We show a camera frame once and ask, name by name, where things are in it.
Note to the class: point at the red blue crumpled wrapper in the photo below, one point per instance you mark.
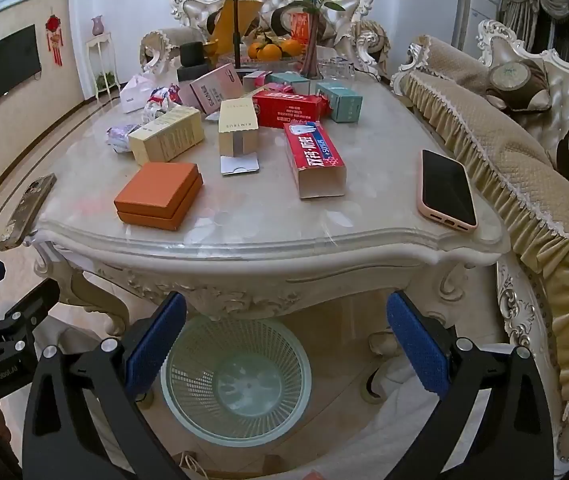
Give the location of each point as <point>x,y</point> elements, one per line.
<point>162,97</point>

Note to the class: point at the phone in pink case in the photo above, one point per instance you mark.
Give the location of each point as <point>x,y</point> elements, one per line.
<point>447,187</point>

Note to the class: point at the black square box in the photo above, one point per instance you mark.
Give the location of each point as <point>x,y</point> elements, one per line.
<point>194,55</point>

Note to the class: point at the white tissue pack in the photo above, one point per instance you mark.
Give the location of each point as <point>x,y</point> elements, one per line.
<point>134,95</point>

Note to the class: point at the small pink red box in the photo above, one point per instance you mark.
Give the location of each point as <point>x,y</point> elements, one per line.
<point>254,81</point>

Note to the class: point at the white plant stand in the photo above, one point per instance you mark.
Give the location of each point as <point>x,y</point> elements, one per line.
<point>100,42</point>

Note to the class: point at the small teal carton box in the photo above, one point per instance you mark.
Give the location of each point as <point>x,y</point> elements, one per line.
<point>289,80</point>

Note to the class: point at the pink carton box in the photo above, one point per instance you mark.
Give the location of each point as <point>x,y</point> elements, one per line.
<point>212,87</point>

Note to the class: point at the wide red carton box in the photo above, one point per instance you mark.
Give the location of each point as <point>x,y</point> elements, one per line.
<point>287,109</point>

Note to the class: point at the dark glass vase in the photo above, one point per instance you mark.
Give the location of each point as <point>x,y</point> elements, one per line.
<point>310,50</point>

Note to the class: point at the long red toothpaste box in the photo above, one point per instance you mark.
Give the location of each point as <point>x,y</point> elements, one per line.
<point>314,155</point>

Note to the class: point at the red gift box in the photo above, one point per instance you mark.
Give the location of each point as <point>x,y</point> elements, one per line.
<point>300,27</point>

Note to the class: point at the pale green waste basket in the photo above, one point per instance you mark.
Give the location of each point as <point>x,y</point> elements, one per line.
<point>237,375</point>

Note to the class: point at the orange fruit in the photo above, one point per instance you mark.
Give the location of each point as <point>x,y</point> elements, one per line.
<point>254,51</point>
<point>293,48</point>
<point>270,53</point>

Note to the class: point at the ornate cream long sofa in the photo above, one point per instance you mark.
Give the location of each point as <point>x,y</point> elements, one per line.
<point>564,85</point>

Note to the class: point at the clear drinking glasses set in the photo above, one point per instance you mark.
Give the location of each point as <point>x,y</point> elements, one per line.
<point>337,67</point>

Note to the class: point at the yellow paper bag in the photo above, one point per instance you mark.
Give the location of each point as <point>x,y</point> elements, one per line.
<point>227,25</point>

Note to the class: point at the ornate cream armchair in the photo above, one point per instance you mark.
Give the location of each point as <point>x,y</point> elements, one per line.
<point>194,10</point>

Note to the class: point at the phone in patterned case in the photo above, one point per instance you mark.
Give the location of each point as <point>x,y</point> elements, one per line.
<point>27,210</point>

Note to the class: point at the black phone tripod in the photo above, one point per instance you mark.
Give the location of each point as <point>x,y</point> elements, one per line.
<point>237,20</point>

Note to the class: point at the red knot wall ornament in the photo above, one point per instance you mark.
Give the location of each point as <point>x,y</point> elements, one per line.
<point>54,35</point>

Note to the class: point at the green potted plant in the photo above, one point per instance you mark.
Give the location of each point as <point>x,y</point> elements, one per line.
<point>105,81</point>

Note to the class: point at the ornate cream coffee table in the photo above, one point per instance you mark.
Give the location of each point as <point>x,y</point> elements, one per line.
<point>244,285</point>

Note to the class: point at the cream upright carton box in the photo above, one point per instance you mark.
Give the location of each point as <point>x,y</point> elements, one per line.
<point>237,120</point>

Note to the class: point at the grey draped curtain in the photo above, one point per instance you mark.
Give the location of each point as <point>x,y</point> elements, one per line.
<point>554,10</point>

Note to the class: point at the orange square box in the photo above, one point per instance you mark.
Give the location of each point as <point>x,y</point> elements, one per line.
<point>157,195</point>

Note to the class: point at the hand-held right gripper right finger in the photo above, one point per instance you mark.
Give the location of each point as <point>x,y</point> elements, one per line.
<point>417,350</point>

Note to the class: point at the pale yellow carton box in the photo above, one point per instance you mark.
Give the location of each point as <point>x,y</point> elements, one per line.
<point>167,135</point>

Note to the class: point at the glass fruit bowl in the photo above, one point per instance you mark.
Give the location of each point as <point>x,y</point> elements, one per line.
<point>274,63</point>

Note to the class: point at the white door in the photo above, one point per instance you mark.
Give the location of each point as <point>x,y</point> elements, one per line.
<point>481,15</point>

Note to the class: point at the beige quilted sofa cover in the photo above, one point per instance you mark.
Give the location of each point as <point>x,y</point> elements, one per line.
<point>489,135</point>

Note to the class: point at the white paper card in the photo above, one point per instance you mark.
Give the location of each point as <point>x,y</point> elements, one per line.
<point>239,166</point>

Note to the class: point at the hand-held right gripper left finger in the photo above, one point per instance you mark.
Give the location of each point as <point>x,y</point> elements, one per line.
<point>157,345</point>

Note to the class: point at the purple crumpled wrapper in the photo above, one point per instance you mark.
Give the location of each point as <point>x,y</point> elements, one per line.
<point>119,135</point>

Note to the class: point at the purple vase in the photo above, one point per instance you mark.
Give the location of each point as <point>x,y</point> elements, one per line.
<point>97,26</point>

